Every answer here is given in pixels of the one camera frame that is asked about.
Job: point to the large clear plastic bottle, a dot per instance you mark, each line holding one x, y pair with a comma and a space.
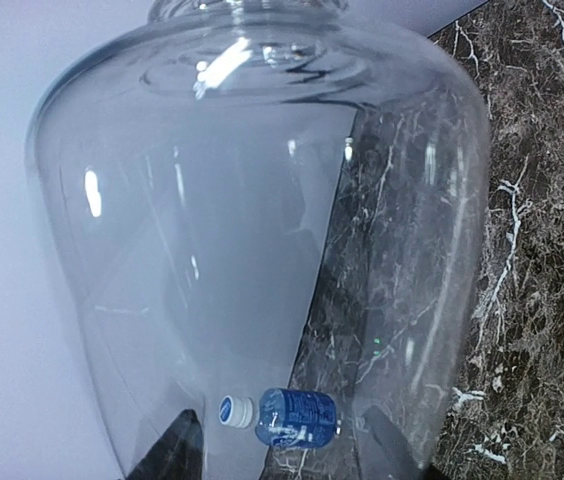
246, 195

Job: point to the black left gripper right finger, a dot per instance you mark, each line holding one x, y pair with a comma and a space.
385, 452

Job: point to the small water bottle blue label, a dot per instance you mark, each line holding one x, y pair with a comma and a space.
285, 418

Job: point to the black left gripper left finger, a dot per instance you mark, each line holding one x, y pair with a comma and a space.
177, 454

